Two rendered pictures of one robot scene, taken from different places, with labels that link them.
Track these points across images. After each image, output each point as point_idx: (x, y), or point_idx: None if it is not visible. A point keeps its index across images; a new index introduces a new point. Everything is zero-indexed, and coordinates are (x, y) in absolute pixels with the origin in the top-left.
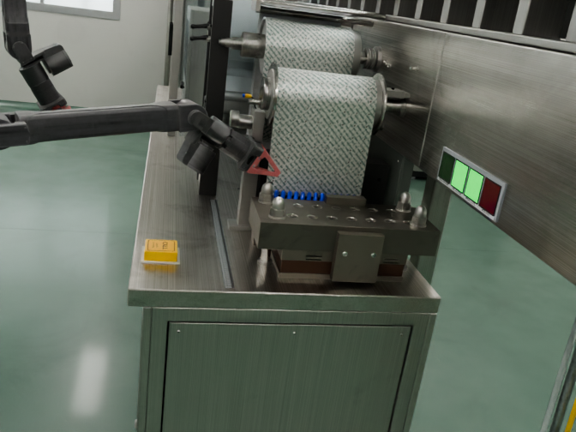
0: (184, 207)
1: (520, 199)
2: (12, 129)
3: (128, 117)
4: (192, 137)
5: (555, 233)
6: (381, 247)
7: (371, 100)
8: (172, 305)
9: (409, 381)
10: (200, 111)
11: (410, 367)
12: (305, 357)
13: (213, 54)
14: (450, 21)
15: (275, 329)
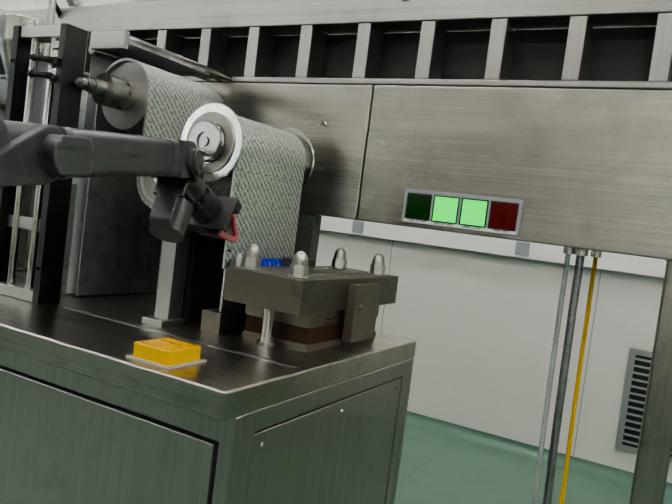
0: (58, 317)
1: (546, 208)
2: (79, 143)
3: (145, 150)
4: (174, 188)
5: (603, 223)
6: (378, 296)
7: (302, 153)
8: (262, 405)
9: (398, 440)
10: (200, 150)
11: (399, 424)
12: (345, 439)
13: (64, 99)
14: (366, 77)
15: (330, 411)
